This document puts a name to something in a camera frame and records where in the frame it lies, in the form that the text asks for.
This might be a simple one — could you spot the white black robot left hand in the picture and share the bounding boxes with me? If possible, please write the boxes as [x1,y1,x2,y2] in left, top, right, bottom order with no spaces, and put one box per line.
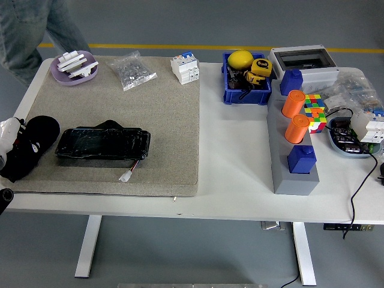
[0,116,43,154]

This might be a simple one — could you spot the black rag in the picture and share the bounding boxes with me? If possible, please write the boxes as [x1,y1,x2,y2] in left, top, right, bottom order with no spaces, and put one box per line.
[0,115,61,183]

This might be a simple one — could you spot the black desk control panel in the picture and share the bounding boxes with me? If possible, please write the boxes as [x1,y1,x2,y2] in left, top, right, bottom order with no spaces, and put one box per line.
[323,223,375,232]

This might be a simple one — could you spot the purple tray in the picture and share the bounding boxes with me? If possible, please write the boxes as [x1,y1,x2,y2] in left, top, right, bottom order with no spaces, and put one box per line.
[49,50,100,87]

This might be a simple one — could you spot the stack of white plastic strips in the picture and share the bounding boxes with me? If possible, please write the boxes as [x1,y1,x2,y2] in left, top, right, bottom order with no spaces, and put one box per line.
[56,51,88,73]

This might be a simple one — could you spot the person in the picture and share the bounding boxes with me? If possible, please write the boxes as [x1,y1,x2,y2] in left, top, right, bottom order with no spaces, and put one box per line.
[0,0,91,88]

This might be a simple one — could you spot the white table leg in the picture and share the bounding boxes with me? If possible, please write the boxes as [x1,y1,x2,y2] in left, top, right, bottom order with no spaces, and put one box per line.
[292,221,317,286]
[74,215,103,278]

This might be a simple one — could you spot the clear bag of screws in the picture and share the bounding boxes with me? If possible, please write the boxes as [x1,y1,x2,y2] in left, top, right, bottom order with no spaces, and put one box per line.
[106,50,158,92]

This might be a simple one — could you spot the grey-brown mat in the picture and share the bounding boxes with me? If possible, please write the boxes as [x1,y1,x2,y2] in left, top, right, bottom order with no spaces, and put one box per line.
[5,56,201,197]

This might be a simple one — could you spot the dark brown tool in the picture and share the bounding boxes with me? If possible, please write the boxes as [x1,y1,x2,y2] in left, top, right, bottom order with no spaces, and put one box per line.
[226,65,245,90]

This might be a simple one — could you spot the blue plastic bin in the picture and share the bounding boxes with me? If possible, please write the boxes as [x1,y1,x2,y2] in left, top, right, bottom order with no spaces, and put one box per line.
[221,52,272,106]

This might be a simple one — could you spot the yellow ball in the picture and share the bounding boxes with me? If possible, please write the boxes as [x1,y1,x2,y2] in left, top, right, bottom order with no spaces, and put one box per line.
[227,50,254,70]

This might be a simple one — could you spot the small yellow black tape measure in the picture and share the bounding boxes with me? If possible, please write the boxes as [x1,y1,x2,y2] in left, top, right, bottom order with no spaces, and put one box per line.
[243,71,266,88]

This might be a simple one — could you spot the blue block with knob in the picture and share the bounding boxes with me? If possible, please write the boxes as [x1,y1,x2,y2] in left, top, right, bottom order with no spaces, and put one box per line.
[279,68,304,97]
[287,145,317,175]

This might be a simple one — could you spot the orange cylinder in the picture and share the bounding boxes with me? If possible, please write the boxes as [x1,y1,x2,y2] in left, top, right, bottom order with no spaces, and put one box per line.
[281,89,306,119]
[284,114,310,144]

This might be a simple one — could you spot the grey block holder base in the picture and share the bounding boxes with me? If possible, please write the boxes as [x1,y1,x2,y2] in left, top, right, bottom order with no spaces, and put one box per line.
[266,86,320,196]

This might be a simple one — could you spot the colourful puzzle cube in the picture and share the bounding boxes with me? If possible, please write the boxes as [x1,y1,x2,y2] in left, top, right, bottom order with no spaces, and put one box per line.
[303,94,328,135]

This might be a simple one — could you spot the small clear bag white label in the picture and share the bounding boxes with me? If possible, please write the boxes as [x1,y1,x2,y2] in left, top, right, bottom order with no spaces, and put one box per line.
[322,94,349,114]

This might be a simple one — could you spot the dark capacitors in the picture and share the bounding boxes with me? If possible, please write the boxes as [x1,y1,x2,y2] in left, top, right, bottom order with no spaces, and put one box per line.
[332,119,365,154]

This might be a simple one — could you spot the light blue tray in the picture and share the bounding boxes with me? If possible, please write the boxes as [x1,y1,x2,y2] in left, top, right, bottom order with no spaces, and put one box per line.
[326,116,382,159]

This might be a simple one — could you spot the large clear bag of parts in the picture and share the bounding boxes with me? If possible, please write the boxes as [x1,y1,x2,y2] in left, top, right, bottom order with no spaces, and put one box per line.
[302,67,380,121]

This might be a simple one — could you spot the white plastic bracket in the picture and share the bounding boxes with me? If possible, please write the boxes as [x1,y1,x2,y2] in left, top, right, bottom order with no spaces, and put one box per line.
[68,61,99,79]

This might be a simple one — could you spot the white plug with red wires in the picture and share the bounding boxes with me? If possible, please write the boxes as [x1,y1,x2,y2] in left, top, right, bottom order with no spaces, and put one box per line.
[119,158,141,182]

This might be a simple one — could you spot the white circuit breaker blue switch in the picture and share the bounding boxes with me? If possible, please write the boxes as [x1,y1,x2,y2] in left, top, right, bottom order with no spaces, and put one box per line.
[170,50,200,86]
[350,108,384,143]

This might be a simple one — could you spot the metal bracket under table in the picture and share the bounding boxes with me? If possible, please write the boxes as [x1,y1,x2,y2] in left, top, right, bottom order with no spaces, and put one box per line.
[260,221,286,231]

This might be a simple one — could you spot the grey white electrical enclosure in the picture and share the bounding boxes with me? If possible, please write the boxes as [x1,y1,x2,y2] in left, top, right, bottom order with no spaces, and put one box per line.
[267,44,340,91]

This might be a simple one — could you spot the black floor cable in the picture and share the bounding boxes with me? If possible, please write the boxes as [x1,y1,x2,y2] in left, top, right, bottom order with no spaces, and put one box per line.
[280,271,302,288]

